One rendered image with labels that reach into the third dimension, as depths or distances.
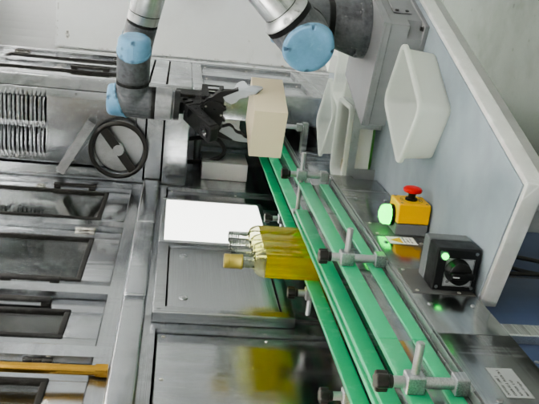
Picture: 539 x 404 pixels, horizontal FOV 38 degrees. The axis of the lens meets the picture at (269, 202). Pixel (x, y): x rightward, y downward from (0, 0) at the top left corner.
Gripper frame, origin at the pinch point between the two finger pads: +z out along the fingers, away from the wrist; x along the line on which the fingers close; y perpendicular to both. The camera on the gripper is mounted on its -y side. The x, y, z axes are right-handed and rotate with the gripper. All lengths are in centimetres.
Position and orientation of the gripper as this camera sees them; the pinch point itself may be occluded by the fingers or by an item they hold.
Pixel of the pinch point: (259, 116)
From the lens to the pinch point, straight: 182.7
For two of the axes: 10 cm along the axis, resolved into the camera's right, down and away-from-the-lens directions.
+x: -1.3, 8.0, 5.8
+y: -0.6, -5.9, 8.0
